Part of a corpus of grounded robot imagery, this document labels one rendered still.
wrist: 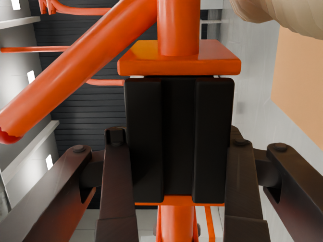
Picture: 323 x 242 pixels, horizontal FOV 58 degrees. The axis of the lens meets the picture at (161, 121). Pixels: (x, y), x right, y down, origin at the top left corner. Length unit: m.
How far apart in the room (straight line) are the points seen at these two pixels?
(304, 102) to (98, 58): 0.22
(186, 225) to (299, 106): 0.19
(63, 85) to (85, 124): 12.11
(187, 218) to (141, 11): 0.13
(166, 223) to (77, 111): 12.01
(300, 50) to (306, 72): 0.03
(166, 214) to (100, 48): 0.11
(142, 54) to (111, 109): 11.65
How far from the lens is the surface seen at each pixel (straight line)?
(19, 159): 10.14
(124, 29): 0.17
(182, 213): 0.19
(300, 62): 0.34
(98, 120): 12.10
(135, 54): 0.15
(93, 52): 0.17
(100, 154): 0.15
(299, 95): 0.34
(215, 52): 0.16
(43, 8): 8.79
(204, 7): 7.60
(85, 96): 11.87
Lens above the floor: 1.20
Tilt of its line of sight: 3 degrees up
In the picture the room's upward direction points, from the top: 91 degrees counter-clockwise
